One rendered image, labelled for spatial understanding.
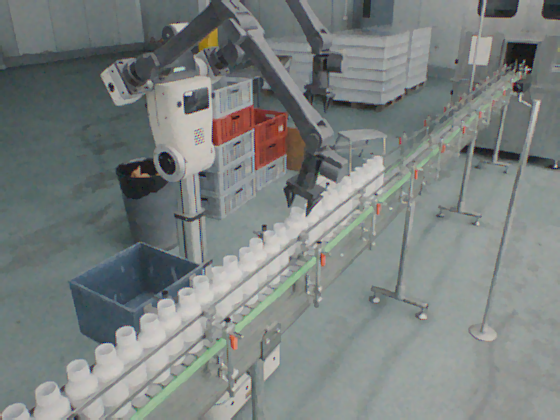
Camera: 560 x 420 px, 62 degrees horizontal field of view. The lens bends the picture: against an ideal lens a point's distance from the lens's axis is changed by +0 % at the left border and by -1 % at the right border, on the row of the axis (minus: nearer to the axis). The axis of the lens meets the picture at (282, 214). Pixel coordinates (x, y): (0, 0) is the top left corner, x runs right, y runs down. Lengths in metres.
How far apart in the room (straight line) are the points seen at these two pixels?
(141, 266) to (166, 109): 0.60
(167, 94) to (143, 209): 1.80
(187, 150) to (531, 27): 4.59
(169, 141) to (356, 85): 6.45
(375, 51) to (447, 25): 3.98
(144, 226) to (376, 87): 5.33
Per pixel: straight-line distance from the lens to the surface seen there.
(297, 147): 5.08
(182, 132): 1.86
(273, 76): 1.35
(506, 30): 5.91
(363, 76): 8.10
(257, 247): 1.34
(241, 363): 1.39
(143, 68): 1.65
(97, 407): 1.07
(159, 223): 3.58
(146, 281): 1.94
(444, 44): 11.76
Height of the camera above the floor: 1.81
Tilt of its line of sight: 26 degrees down
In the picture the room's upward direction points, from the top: straight up
